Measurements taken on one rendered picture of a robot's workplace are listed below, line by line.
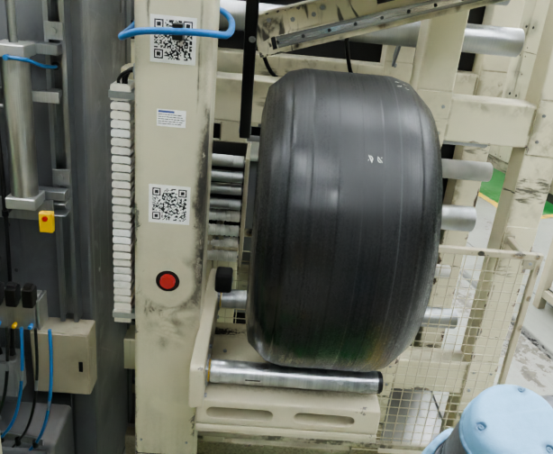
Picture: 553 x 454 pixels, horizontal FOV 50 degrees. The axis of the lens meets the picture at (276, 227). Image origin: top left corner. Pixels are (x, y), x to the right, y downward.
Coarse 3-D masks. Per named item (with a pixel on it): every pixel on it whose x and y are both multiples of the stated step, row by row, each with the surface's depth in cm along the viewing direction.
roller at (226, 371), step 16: (208, 368) 116; (224, 368) 116; (240, 368) 116; (256, 368) 116; (272, 368) 117; (288, 368) 117; (304, 368) 117; (240, 384) 117; (256, 384) 117; (272, 384) 116; (288, 384) 116; (304, 384) 116; (320, 384) 116; (336, 384) 116; (352, 384) 117; (368, 384) 117
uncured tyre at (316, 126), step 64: (320, 128) 95; (384, 128) 96; (256, 192) 99; (320, 192) 91; (384, 192) 92; (256, 256) 96; (320, 256) 92; (384, 256) 92; (256, 320) 101; (320, 320) 96; (384, 320) 96
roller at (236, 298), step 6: (222, 294) 141; (228, 294) 142; (234, 294) 142; (240, 294) 142; (246, 294) 142; (222, 300) 141; (228, 300) 141; (234, 300) 141; (240, 300) 141; (222, 306) 142; (228, 306) 142; (234, 306) 142; (240, 306) 142
